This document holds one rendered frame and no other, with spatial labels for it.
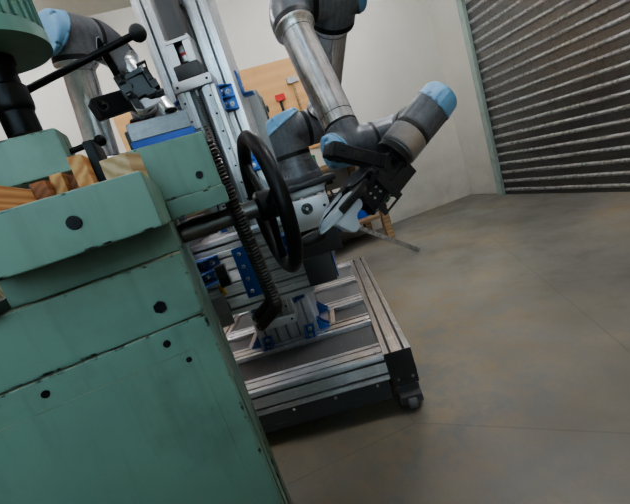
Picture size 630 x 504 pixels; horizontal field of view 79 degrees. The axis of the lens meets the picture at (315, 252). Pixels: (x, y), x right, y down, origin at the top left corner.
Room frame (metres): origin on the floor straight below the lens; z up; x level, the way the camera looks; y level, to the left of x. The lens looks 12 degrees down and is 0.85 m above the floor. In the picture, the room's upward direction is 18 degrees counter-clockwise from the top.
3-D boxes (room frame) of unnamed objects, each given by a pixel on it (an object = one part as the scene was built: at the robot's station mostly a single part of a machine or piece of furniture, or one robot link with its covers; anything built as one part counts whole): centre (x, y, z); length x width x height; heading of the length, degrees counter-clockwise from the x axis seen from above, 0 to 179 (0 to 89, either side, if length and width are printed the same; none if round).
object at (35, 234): (0.68, 0.28, 0.87); 0.61 x 0.30 x 0.06; 15
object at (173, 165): (0.70, 0.19, 0.91); 0.15 x 0.14 x 0.09; 15
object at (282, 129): (1.32, -0.04, 0.98); 0.13 x 0.12 x 0.14; 102
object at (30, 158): (0.67, 0.41, 0.99); 0.14 x 0.07 x 0.09; 105
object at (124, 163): (0.55, 0.21, 0.92); 0.04 x 0.04 x 0.04; 85
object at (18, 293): (0.69, 0.33, 0.82); 0.40 x 0.21 x 0.04; 15
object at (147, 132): (0.71, 0.19, 0.99); 0.13 x 0.11 x 0.06; 15
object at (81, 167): (0.69, 0.32, 0.94); 0.22 x 0.02 x 0.07; 15
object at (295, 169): (1.32, -0.03, 0.87); 0.15 x 0.15 x 0.10
